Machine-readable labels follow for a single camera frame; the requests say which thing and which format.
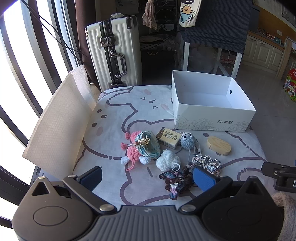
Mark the white ribbed suitcase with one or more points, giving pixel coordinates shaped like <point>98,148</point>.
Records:
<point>129,51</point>

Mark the grey crochet doll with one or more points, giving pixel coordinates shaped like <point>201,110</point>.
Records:
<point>187,141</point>

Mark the oval wooden box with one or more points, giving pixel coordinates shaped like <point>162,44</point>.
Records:
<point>218,144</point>

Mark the navy knitted cloth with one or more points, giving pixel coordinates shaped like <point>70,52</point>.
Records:
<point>219,27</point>

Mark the white foam sheet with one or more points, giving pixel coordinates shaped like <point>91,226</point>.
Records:
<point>57,120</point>

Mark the white yarn ball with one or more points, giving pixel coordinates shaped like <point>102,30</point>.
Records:
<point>165,162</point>

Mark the yellow tissue pack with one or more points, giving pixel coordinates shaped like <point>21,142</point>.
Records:
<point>167,138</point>

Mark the cream kitchen cabinets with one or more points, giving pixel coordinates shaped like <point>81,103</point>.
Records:
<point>261,53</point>

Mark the white shoe box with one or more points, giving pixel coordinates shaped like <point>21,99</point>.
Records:
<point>208,115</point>

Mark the pink crochet doll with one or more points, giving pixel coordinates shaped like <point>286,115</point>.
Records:
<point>133,153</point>

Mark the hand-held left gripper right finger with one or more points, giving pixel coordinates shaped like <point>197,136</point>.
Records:
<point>204,179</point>

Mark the wooden post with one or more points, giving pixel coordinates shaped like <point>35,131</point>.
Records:
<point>285,58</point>

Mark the white crumpled cloth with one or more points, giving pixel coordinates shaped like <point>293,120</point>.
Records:
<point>118,15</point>

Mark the white cartoon tote bag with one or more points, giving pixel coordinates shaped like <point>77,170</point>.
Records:
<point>188,14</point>

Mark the green printed carton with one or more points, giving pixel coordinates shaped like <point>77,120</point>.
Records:
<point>291,85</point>

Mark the dark printed carton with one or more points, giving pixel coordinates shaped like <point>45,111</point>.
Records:
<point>165,14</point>

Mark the brown curtain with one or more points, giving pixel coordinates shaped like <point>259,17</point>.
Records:
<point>83,34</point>

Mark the black cabinet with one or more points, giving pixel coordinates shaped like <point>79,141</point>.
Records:
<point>157,67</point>

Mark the black window frame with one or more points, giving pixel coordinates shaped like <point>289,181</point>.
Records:
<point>59,39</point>

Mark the dark multicolour yarn bundle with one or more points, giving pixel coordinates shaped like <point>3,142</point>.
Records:
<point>175,183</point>

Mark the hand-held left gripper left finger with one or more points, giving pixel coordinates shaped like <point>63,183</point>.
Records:
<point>91,178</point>

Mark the white metal rack frame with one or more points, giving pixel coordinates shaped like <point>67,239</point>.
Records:
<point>186,55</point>

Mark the white plastic bag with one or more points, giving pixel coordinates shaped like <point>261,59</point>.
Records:
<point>205,60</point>

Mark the blue floral fabric pouch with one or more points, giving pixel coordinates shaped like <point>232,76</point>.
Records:
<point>150,148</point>

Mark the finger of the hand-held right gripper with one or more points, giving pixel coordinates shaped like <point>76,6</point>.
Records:
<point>277,168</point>

